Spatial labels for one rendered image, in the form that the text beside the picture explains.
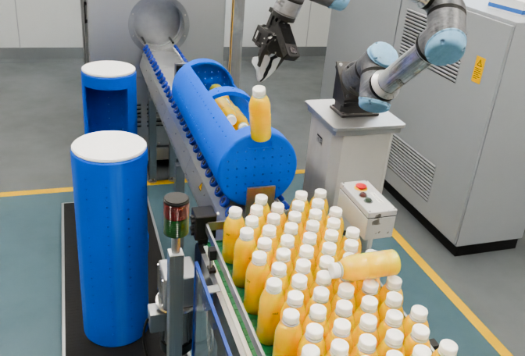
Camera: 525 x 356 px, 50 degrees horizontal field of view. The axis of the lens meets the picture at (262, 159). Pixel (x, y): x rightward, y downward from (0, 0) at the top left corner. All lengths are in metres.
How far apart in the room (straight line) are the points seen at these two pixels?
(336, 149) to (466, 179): 1.37
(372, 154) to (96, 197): 1.09
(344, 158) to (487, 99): 1.25
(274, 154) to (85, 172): 0.70
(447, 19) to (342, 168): 0.79
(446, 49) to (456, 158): 1.82
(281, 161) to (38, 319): 1.59
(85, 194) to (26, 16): 4.83
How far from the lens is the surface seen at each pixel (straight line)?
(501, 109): 3.35
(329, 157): 2.29
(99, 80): 3.03
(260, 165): 1.91
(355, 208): 1.81
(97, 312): 2.50
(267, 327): 1.48
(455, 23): 1.80
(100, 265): 2.34
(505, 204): 3.72
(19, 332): 2.99
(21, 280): 3.29
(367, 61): 2.16
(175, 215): 1.39
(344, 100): 2.28
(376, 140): 2.32
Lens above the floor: 1.95
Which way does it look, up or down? 26 degrees down
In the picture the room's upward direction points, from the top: 5 degrees clockwise
